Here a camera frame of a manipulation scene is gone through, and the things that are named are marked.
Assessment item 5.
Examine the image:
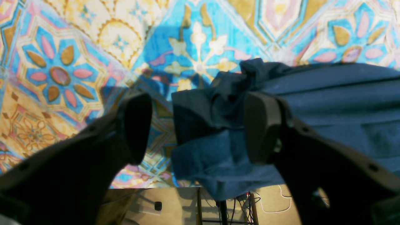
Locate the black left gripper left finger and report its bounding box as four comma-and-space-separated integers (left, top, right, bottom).
1, 92, 153, 225

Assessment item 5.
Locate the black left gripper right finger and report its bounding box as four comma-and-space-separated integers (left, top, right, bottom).
244, 92, 399, 225

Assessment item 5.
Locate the dark blue t-shirt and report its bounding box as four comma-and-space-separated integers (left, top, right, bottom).
171, 58, 399, 201

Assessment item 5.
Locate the patterned tablecloth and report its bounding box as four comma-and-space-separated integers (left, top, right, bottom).
0, 0, 399, 188

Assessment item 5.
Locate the black cable bundle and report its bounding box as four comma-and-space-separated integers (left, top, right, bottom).
200, 187, 294, 225

